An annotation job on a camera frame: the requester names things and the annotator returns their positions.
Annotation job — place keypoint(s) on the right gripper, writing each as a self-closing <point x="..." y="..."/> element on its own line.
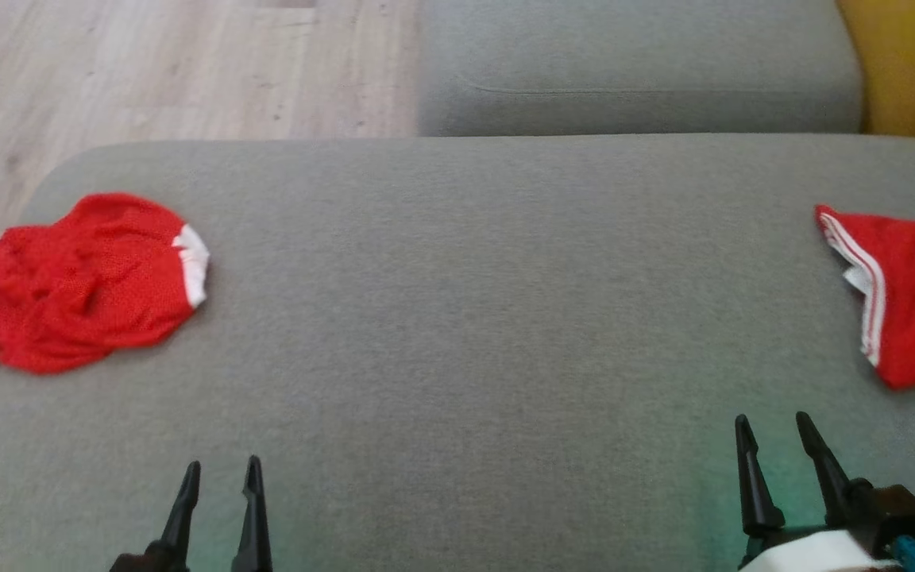
<point x="815" y="554"/>

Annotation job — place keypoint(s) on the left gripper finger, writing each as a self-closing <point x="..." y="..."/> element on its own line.
<point x="254" y="524"/>
<point x="182" y="516"/>

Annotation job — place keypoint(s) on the red shorts with white stripe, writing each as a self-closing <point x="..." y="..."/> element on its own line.
<point x="92" y="294"/>

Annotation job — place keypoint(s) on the large grey sofa seat cushion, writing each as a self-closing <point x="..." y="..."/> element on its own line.
<point x="457" y="334"/>

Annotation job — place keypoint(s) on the yellow sofa backrest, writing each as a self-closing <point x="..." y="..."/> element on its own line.
<point x="910" y="63"/>

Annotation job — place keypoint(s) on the small grey sofa seat cushion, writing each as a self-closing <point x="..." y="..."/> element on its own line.
<point x="632" y="56"/>

